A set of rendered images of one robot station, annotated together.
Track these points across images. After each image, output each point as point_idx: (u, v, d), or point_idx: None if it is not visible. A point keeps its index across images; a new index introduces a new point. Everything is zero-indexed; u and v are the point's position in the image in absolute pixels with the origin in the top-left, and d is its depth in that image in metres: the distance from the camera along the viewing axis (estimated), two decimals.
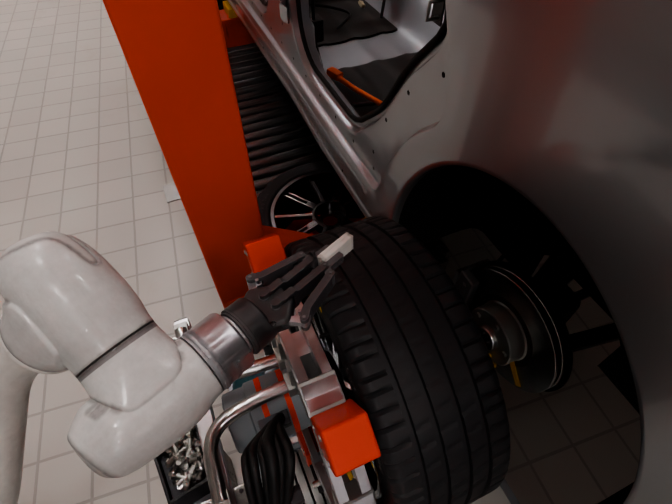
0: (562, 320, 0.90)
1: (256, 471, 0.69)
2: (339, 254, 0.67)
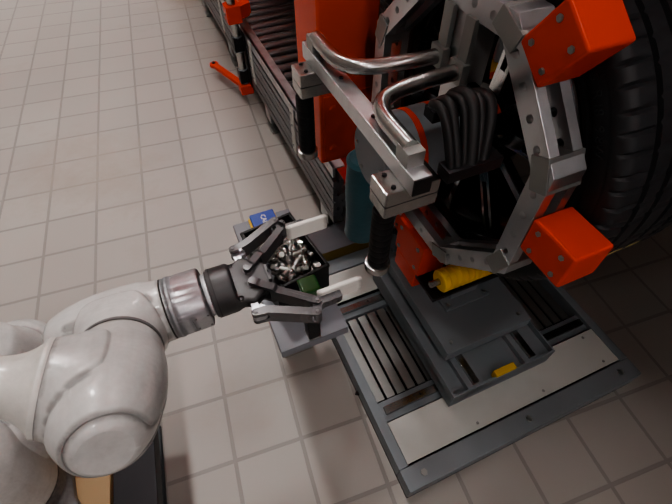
0: None
1: (454, 105, 0.57)
2: (338, 293, 0.62)
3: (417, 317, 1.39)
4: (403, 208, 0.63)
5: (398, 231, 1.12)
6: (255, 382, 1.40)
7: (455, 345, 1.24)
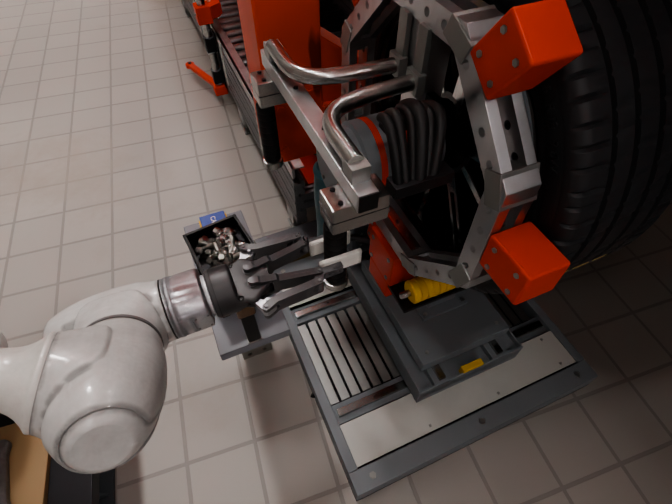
0: None
1: (401, 119, 0.55)
2: (339, 264, 0.65)
3: (388, 313, 1.39)
4: (353, 224, 0.60)
5: (371, 241, 1.09)
6: (212, 384, 1.40)
7: (431, 355, 1.22)
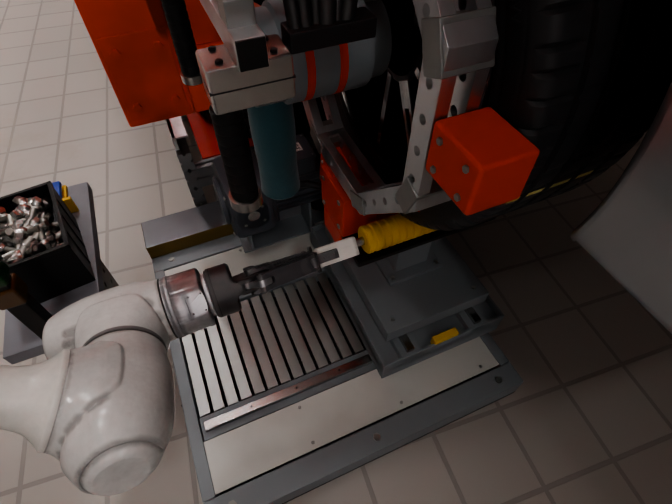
0: None
1: None
2: (333, 249, 0.66)
3: None
4: (243, 99, 0.44)
5: (322, 184, 0.93)
6: None
7: (397, 323, 1.06)
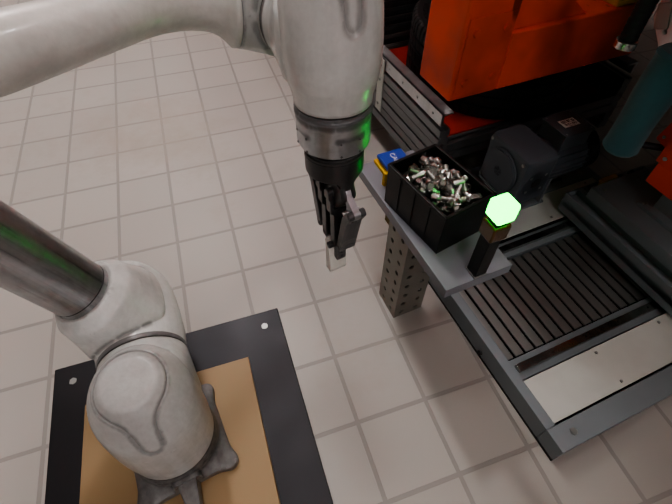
0: None
1: None
2: (343, 253, 0.67)
3: (623, 238, 1.37)
4: None
5: (671, 143, 1.07)
6: (365, 342, 1.30)
7: None
